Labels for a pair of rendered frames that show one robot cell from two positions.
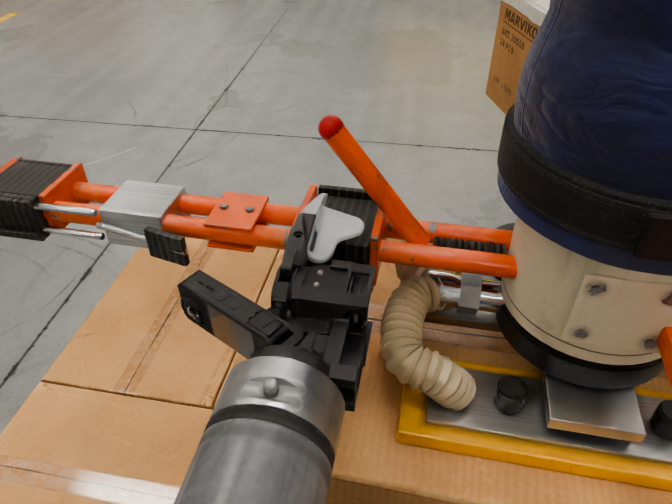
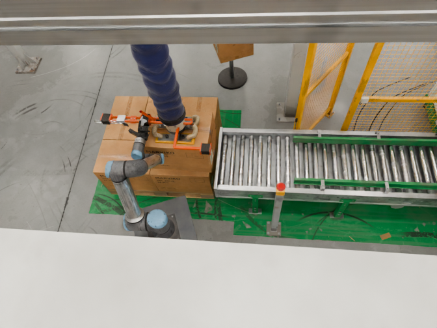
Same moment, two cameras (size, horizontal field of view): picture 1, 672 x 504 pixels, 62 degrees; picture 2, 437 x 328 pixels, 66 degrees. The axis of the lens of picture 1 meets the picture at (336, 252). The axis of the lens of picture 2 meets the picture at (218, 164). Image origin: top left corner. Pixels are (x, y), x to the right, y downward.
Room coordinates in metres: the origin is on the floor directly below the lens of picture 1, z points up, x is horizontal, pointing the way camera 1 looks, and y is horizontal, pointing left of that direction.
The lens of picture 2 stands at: (-1.32, -0.66, 3.45)
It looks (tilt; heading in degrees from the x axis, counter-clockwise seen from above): 61 degrees down; 4
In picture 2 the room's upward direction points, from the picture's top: 10 degrees counter-clockwise
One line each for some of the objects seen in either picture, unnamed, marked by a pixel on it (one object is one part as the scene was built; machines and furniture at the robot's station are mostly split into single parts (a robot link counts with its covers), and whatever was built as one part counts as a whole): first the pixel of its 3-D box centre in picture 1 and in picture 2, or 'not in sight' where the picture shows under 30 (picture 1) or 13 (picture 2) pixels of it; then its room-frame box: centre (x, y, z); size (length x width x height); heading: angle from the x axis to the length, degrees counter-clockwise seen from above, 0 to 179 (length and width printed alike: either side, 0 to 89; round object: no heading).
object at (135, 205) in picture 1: (146, 214); (121, 119); (0.50, 0.20, 1.19); 0.07 x 0.07 x 0.04; 78
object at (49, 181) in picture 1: (36, 193); (106, 118); (0.53, 0.34, 1.20); 0.08 x 0.07 x 0.05; 78
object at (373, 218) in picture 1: (341, 233); (145, 120); (0.46, -0.01, 1.20); 0.10 x 0.08 x 0.06; 168
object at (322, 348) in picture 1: (314, 332); (142, 133); (0.32, 0.02, 1.20); 0.12 x 0.09 x 0.08; 169
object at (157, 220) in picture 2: not in sight; (157, 221); (-0.36, -0.04, 0.95); 0.17 x 0.15 x 0.18; 83
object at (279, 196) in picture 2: not in sight; (276, 211); (-0.23, -1.04, 0.50); 0.07 x 0.07 x 1.00; 80
